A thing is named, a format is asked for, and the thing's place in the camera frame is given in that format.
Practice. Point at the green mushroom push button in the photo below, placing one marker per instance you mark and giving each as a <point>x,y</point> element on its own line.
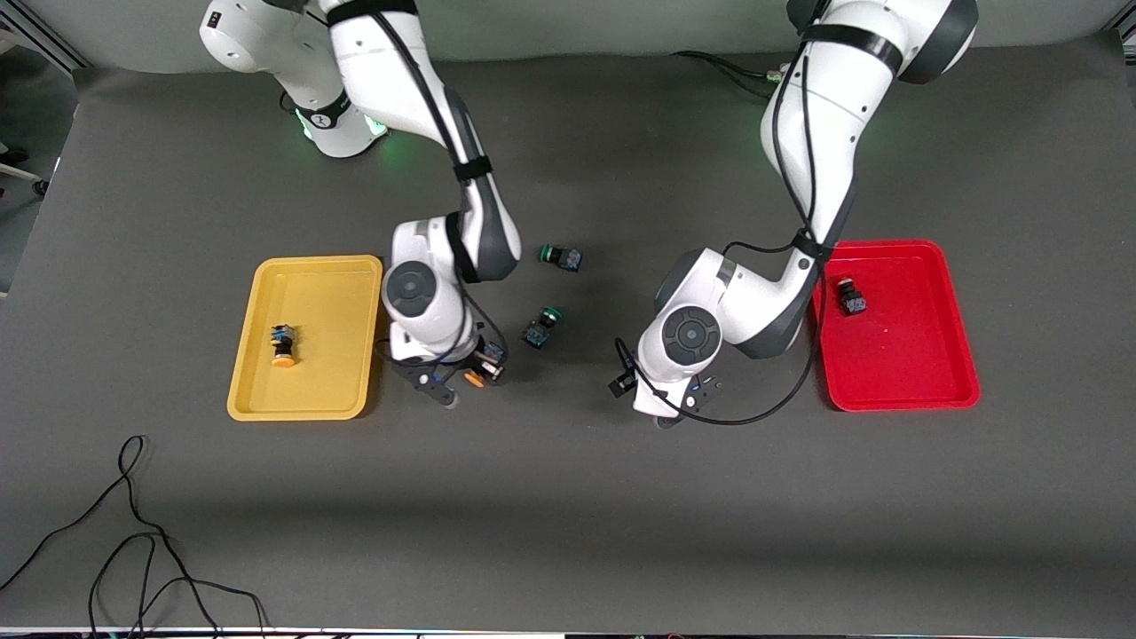
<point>568,260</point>
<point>535,336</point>

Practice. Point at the dark grey table mat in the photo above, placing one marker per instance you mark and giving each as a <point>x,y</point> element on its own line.
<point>568,497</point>

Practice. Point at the red plastic tray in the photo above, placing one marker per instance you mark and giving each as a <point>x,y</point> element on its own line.
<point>914,355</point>

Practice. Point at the white chair leg with castor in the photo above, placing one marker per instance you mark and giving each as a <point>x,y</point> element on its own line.
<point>22,175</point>

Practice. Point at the yellow plastic tray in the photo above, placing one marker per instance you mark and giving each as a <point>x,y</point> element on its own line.
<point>319,390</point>

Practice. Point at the red mushroom push button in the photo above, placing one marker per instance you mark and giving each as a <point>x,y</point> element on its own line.
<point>853,302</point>

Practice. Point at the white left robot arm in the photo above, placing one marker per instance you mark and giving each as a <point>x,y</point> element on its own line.
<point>825,115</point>

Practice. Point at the aluminium frame rail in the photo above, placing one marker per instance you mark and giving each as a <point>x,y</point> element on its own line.
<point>53,43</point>

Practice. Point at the yellow mushroom push button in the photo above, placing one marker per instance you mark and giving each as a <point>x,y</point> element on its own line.
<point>283,342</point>
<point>475,379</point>

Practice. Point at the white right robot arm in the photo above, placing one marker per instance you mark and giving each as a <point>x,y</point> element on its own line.
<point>399,80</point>

